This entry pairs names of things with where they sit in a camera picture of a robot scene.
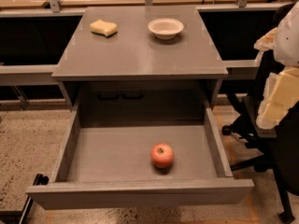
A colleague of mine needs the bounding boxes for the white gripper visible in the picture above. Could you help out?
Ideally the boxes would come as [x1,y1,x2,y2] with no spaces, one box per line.
[253,2,299,129]

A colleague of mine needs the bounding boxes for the red apple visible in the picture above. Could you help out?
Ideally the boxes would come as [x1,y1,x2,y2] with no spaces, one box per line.
[150,143,174,169]

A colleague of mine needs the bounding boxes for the grey cabinet counter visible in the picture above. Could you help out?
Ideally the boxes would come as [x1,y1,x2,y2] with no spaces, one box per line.
[52,6,227,110]

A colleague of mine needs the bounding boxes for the grey open drawer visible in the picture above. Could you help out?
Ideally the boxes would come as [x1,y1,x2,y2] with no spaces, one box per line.
[27,91,254,209]

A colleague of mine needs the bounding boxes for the black office chair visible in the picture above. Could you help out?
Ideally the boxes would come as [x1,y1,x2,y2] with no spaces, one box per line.
[221,3,299,224]

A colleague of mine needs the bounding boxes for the white bowl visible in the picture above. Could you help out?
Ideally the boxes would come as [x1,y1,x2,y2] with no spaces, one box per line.
[148,18,184,40]

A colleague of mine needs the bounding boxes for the yellow sponge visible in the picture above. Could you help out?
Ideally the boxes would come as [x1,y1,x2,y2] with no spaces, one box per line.
[90,20,118,37]

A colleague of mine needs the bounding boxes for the black cart base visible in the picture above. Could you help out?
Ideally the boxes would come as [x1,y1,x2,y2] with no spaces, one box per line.
[0,174,49,224]

